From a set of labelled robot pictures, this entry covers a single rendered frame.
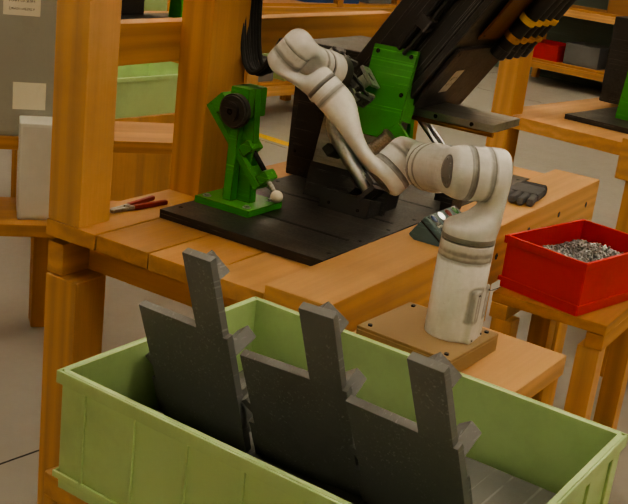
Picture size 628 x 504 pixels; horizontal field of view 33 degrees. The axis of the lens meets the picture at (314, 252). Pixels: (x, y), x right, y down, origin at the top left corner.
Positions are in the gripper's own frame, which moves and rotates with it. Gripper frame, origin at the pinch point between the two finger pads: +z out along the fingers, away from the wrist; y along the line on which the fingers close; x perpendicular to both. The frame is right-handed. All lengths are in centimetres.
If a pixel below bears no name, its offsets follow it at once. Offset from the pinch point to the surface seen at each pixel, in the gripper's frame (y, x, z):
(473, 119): -17.0, -14.4, 16.1
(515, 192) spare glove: -30, -8, 45
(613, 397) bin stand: -86, -5, 43
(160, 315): -58, 4, -104
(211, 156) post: 0.9, 36.9, -12.9
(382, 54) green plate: 3.8, -6.4, 2.8
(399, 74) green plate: -2.7, -7.7, 2.8
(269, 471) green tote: -83, -8, -113
